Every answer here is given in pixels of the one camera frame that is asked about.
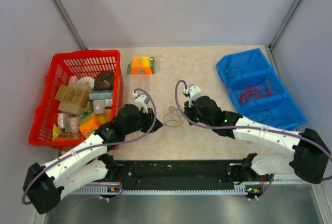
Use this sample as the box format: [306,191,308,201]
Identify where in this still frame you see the brown cardboard box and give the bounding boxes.
[55,82,92,116]

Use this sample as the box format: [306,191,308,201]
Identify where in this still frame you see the brown round cake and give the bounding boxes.
[94,72,115,91]

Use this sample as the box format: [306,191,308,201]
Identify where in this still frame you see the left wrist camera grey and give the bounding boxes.
[133,92,150,114]

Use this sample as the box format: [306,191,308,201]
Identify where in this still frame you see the pink wrapped snack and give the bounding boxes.
[57,113,80,134]

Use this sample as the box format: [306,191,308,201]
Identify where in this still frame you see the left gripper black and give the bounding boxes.
[124,107,163,135]

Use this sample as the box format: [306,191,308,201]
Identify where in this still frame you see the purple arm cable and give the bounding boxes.
[21,88,158,205]
[174,79,332,200]

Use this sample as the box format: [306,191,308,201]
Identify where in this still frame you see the blue plastic divided bin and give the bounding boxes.
[216,48,307,130]

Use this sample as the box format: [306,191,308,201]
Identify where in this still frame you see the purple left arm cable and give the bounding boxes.
[21,88,158,205]

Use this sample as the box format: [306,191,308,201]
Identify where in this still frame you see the red plastic basket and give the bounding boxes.
[28,50,123,151]

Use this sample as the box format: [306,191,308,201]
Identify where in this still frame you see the teal flat packet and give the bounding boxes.
[89,90,113,100]

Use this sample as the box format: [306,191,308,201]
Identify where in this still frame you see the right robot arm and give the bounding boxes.
[184,96,331,184]

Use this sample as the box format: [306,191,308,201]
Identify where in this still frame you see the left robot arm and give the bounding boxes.
[22,104,162,214]

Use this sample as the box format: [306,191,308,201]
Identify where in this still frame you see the black cables in bin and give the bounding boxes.
[250,108,294,129]

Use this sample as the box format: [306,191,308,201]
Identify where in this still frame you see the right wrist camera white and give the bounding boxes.
[183,85,202,107]

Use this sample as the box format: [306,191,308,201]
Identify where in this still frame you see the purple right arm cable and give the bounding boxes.
[174,79,332,200]

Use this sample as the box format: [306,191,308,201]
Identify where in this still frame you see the red and black cable tangle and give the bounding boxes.
[162,106,185,129]

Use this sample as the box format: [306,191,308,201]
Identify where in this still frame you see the black cables in far compartment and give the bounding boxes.
[222,63,246,82]

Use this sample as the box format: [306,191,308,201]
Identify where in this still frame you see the orange yellow box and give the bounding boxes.
[127,57,155,75]

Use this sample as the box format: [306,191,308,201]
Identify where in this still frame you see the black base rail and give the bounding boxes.
[88,159,265,191]

